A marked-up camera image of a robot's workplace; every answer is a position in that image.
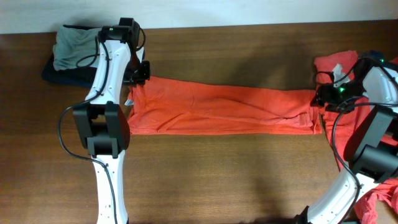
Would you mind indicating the dark navy folded garment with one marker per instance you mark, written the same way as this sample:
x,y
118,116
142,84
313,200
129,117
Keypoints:
x,y
84,73

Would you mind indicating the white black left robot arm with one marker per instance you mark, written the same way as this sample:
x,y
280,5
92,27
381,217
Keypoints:
x,y
101,124

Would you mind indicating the orange McKinney soccer t-shirt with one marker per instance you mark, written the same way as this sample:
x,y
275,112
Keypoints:
x,y
166,106

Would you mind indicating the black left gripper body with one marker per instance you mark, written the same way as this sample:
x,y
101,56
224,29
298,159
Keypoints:
x,y
137,72

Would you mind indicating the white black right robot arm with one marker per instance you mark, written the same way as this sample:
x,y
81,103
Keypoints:
x,y
365,101

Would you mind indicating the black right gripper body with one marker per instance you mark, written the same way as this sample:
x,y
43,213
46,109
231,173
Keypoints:
x,y
333,96

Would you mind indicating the light grey folded garment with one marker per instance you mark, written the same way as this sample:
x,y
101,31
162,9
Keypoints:
x,y
72,44

